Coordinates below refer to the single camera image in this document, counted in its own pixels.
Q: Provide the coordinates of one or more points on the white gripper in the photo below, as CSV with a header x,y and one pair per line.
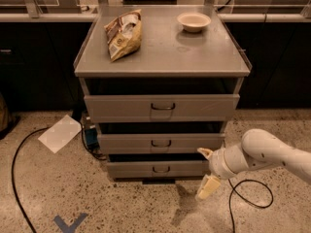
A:
x,y
216,164

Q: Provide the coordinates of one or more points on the grey bottom drawer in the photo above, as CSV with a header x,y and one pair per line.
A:
x,y
157,169

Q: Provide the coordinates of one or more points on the grey drawer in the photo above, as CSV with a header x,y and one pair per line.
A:
x,y
157,169
161,108
159,143

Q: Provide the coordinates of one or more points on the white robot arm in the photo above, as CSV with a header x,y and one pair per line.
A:
x,y
258,149

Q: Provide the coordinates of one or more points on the grey drawer cabinet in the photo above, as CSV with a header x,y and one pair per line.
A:
x,y
170,61

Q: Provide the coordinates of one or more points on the grey middle drawer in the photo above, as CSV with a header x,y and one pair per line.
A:
x,y
159,143

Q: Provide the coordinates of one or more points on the grey top drawer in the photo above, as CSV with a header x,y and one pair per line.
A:
x,y
161,108

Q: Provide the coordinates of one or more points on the blue box on floor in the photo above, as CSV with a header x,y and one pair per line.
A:
x,y
91,138

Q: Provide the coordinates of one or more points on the white paper bowl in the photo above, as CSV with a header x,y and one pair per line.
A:
x,y
193,22

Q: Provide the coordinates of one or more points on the white paper sheet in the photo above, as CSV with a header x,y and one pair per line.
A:
x,y
60,134

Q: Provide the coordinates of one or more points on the yellow brown chip bag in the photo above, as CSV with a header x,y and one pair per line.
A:
x,y
124,34

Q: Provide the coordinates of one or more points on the brown bag at left edge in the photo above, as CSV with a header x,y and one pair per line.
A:
x,y
6,120

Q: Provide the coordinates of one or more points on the white counter rail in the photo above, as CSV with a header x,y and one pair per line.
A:
x,y
92,17

